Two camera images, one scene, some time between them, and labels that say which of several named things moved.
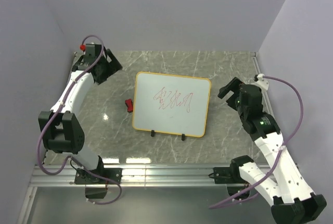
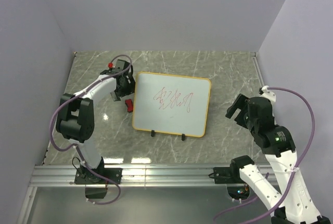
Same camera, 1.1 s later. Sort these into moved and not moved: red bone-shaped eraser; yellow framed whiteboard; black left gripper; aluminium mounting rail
Moved: black left gripper
Not moved: red bone-shaped eraser; aluminium mounting rail; yellow framed whiteboard
